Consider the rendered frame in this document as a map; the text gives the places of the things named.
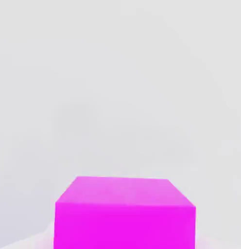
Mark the small magenta cube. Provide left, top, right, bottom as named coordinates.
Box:
left=53, top=176, right=197, bottom=249

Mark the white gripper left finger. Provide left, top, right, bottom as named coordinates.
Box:
left=0, top=221, right=55, bottom=249

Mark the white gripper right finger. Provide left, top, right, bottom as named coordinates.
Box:
left=195, top=238, right=216, bottom=249

